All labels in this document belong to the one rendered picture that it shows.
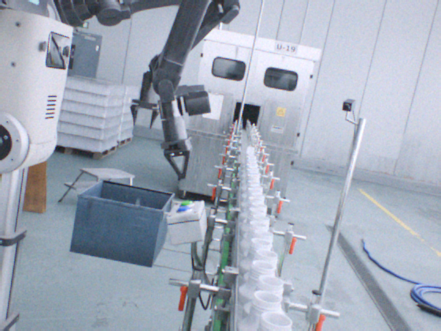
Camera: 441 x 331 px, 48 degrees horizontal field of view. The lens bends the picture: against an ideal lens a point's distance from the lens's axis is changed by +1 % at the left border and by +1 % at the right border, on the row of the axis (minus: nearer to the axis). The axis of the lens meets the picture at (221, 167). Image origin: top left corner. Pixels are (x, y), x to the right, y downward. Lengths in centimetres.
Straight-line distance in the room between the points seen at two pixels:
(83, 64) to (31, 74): 1076
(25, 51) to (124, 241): 85
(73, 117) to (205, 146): 265
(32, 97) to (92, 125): 659
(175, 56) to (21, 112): 39
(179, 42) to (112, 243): 94
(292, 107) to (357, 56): 594
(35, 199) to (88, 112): 328
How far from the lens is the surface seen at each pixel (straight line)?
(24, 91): 126
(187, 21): 112
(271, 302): 67
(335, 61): 1166
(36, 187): 474
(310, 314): 87
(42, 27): 126
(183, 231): 116
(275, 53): 599
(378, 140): 1191
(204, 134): 594
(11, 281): 148
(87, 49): 1199
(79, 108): 788
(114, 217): 183
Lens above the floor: 141
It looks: 9 degrees down
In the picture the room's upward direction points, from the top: 11 degrees clockwise
